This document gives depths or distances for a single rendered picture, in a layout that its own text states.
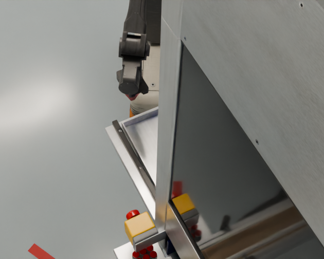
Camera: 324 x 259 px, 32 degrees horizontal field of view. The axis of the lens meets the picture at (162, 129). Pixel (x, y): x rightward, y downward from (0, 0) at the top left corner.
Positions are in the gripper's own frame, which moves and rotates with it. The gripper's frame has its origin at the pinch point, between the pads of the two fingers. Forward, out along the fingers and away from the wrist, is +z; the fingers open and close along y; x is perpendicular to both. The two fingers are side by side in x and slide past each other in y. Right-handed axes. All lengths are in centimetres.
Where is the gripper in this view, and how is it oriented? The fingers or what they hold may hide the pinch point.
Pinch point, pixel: (132, 98)
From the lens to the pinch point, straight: 177.4
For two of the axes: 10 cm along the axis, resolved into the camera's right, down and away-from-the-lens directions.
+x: 9.0, -3.5, 2.8
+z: -0.4, 5.6, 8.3
